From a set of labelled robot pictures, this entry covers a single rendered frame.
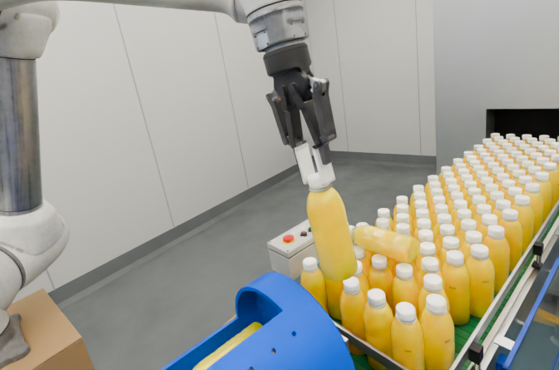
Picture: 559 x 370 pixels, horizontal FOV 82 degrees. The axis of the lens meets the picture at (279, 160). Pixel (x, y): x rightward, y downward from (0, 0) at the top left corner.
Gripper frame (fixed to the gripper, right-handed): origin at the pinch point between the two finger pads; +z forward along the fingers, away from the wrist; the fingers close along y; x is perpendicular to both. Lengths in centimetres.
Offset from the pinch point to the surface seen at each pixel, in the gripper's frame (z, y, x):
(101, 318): 117, -238, -34
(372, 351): 47.7, -3.2, 5.5
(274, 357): 23.4, 2.1, -20.0
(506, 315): 59, 12, 42
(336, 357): 29.0, 5.5, -11.4
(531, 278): 61, 13, 63
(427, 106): 66, -168, 385
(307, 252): 36, -32, 17
